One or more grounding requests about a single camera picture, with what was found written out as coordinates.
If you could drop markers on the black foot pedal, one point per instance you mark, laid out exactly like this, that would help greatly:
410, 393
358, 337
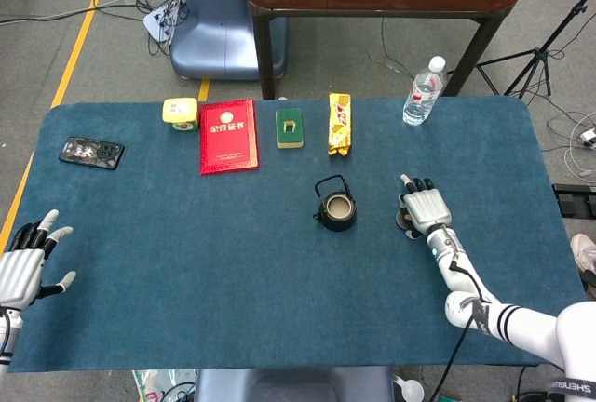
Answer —
572, 202

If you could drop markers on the yellow snack package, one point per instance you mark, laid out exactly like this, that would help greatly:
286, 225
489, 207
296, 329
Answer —
340, 127

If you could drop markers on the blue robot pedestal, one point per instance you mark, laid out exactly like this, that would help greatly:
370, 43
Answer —
288, 385

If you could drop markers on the white power strip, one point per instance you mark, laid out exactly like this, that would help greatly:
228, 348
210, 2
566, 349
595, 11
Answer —
158, 25

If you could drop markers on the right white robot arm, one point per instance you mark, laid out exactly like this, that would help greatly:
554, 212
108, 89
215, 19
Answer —
526, 327

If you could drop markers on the black teapot lid wooden knob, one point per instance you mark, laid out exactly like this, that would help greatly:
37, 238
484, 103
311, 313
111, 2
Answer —
400, 220

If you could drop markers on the white shoe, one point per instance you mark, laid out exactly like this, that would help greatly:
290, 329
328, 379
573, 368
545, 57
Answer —
584, 253

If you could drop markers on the green small box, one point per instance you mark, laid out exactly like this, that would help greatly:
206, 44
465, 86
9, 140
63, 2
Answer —
281, 132

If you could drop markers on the red certificate book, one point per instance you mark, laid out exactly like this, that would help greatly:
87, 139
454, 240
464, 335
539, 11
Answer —
228, 151

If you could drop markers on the black cast iron teapot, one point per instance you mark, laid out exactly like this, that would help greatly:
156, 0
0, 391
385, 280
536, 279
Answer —
349, 221

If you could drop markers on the white plastic scoop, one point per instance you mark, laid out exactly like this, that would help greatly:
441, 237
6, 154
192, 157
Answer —
412, 390

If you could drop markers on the yellow green lidded box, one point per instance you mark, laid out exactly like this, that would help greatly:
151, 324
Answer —
179, 111

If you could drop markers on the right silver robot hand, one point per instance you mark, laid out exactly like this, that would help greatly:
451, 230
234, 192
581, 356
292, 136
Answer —
426, 209

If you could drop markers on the colourful printed bag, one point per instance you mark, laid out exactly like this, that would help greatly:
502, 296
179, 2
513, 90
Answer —
149, 390

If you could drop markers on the black smartphone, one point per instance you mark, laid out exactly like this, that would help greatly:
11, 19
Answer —
84, 151

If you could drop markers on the clear plastic water bottle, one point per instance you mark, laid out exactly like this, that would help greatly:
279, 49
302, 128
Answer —
419, 104

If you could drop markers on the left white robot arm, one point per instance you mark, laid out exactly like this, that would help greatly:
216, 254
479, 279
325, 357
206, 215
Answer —
9, 332

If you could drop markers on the black tripod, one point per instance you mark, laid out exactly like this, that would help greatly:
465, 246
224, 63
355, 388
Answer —
537, 55

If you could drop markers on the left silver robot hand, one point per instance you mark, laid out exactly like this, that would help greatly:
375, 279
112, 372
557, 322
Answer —
21, 272

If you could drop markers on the blue table cloth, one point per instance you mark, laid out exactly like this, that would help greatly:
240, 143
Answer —
233, 258

